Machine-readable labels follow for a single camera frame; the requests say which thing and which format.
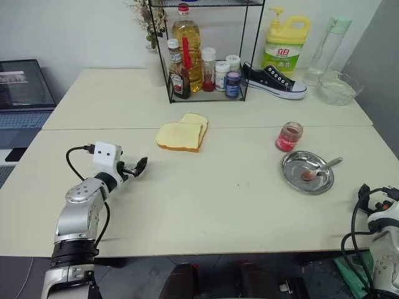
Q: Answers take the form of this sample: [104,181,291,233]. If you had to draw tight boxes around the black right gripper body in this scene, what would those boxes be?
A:
[357,183,373,214]

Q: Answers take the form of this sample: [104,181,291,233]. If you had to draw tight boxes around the red jam glass jar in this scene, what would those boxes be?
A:
[275,121,304,153]

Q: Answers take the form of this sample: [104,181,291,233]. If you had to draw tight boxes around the blue jar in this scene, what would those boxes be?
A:
[224,70,243,99]

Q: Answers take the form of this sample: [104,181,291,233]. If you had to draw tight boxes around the black and white sneaker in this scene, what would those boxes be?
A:
[242,61,309,101]

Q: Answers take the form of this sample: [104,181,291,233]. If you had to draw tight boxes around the toast bread slice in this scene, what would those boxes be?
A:
[155,122,208,153]
[178,113,209,131]

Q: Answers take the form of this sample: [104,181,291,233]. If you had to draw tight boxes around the metal spoon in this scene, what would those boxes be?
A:
[300,157,344,182]

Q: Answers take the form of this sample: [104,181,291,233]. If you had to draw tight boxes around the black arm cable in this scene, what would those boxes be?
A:
[340,186,399,295]
[65,143,111,250]

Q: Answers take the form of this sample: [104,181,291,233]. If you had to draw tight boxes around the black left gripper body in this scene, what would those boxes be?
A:
[115,160,132,183]

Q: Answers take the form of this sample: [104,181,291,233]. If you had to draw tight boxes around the white labelled jar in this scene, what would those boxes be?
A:
[214,60,232,92]

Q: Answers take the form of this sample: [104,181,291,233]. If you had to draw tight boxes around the black wire rack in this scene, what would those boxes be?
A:
[148,0,267,105]

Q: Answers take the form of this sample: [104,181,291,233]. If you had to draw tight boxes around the cooking oil bottle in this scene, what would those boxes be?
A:
[171,3,203,93]

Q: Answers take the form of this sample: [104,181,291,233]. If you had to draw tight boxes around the dried flower bouquet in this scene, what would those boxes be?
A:
[124,0,170,51]

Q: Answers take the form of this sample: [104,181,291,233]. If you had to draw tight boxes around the round steel plate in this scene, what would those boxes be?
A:
[279,150,335,196]

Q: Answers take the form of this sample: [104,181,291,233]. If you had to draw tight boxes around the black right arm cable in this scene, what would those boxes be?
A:
[340,186,399,295]

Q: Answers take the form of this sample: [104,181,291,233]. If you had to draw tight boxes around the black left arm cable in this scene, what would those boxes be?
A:
[65,143,111,250]

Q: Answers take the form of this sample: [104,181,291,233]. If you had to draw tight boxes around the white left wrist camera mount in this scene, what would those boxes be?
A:
[92,141,123,182]

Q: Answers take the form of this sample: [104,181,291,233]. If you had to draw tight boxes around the clear bottle green lid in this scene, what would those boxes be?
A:
[302,14,353,88]

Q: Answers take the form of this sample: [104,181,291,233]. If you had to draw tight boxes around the yellow detergent bottle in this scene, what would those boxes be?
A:
[261,7,311,79]

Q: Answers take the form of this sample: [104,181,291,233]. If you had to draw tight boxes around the clear glass bowl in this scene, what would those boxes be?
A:
[317,70,365,107]

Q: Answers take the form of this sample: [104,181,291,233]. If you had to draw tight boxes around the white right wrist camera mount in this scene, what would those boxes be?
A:
[367,204,399,233]

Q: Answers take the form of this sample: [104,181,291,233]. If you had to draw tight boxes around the grey laptop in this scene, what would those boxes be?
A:
[0,59,57,150]

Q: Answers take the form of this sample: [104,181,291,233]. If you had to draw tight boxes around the dark rounded shape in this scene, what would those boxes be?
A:
[239,260,282,299]
[169,263,200,299]

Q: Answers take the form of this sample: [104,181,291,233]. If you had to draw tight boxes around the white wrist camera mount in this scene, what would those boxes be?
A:
[367,204,399,233]
[92,141,123,182]

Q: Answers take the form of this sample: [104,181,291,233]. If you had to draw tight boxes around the ketchup bottle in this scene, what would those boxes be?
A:
[167,39,191,100]

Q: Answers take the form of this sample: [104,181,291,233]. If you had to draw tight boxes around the red spice shaker jar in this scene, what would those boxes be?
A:
[201,47,217,93]

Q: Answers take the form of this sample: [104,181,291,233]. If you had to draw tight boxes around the white lid jar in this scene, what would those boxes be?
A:
[225,54,242,73]

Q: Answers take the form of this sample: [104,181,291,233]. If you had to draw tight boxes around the white vase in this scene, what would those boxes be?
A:
[145,46,166,88]

